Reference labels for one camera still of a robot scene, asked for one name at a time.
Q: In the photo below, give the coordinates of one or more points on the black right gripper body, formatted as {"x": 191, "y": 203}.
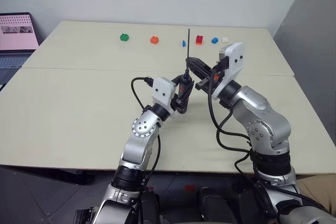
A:
{"x": 212, "y": 77}

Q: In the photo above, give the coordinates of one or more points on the tan brown object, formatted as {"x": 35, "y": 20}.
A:
{"x": 317, "y": 190}

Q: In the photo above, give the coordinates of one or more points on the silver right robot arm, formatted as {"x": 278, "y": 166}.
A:
{"x": 265, "y": 124}

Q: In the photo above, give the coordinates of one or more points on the red black electric screwdriver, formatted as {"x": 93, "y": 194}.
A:
{"x": 184, "y": 89}

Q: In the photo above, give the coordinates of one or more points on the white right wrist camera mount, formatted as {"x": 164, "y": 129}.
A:
{"x": 235, "y": 58}

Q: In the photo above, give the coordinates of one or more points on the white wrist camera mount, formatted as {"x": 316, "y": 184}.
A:
{"x": 235, "y": 58}
{"x": 163, "y": 90}

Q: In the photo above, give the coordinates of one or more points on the white toy brick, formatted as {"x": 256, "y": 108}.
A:
{"x": 225, "y": 40}

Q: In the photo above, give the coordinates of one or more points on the long thin metal bit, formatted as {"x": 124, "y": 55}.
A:
{"x": 188, "y": 45}

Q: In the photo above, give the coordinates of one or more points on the green toy brick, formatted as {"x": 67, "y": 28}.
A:
{"x": 124, "y": 37}

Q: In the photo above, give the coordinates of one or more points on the orange toy brick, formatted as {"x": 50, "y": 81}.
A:
{"x": 155, "y": 40}

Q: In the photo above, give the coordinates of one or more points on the small narrow blue toy brick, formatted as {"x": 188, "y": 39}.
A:
{"x": 183, "y": 43}

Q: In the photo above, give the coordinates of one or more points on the red toy brick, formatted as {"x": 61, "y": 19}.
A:
{"x": 199, "y": 40}

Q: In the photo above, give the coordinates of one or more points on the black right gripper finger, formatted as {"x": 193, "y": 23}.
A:
{"x": 199, "y": 64}
{"x": 198, "y": 73}

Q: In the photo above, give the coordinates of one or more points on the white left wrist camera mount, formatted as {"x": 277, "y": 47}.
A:
{"x": 163, "y": 90}

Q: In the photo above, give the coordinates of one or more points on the black table frame bar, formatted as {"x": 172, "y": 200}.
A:
{"x": 52, "y": 174}

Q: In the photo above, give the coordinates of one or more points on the grey laptop with pink screen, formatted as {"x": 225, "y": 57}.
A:
{"x": 15, "y": 35}

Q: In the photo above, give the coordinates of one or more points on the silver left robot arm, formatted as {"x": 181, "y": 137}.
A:
{"x": 139, "y": 140}

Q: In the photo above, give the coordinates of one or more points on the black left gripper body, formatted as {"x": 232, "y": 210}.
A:
{"x": 180, "y": 106}

